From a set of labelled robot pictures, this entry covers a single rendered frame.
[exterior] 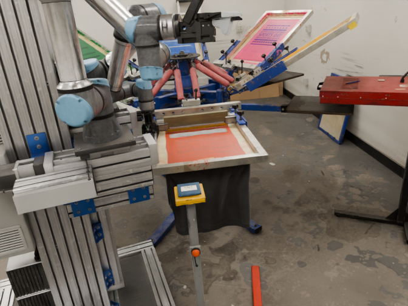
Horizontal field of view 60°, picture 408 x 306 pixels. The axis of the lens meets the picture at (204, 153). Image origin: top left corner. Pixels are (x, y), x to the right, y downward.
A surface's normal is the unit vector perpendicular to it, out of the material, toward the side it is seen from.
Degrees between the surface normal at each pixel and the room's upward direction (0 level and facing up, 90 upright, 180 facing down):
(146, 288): 0
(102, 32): 90
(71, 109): 98
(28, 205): 90
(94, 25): 90
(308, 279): 0
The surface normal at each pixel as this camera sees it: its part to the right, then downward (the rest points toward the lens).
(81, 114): -0.11, 0.52
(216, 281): -0.07, -0.91
